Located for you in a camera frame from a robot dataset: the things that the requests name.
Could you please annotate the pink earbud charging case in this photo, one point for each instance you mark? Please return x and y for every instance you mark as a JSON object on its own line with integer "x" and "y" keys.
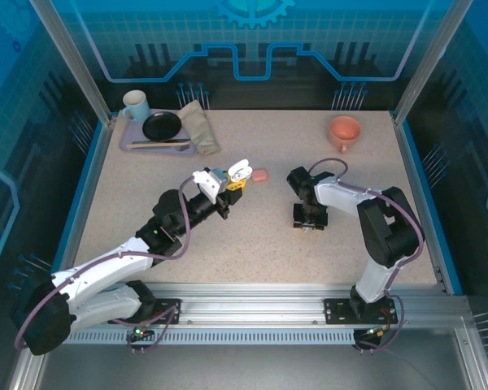
{"x": 260, "y": 176}

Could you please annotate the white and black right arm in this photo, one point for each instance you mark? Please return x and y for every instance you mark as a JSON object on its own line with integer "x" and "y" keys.
{"x": 349, "y": 195}

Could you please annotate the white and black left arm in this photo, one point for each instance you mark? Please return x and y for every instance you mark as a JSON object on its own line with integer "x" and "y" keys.
{"x": 105, "y": 264}

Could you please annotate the steel fork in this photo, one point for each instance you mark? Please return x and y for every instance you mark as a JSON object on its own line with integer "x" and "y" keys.
{"x": 183, "y": 148}

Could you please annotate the light wooden chopsticks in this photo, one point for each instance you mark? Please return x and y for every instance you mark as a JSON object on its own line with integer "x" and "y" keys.
{"x": 154, "y": 144}

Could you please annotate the folded beige cloth napkin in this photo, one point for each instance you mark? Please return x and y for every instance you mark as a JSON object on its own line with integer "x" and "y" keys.
{"x": 199, "y": 126}

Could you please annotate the lavender plastic tray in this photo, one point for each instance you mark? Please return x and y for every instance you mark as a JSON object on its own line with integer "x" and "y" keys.
{"x": 126, "y": 138}

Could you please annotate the black round plate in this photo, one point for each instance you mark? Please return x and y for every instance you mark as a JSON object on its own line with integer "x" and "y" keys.
{"x": 160, "y": 126}

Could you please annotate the orange ceramic cup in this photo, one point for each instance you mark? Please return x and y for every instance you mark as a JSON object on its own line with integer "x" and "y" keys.
{"x": 345, "y": 130}

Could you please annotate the light blue mug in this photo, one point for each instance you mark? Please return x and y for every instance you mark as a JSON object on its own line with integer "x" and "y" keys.
{"x": 136, "y": 105}

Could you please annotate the slotted aluminium strip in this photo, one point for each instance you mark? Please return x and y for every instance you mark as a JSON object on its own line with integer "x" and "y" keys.
{"x": 248, "y": 337}

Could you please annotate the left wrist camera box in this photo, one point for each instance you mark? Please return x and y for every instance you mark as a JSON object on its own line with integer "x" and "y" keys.
{"x": 209, "y": 183}

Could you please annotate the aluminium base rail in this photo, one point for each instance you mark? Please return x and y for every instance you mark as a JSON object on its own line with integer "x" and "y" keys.
{"x": 248, "y": 302}

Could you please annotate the aluminium frame post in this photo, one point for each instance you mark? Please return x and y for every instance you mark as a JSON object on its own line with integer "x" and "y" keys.
{"x": 421, "y": 65}
{"x": 77, "y": 65}

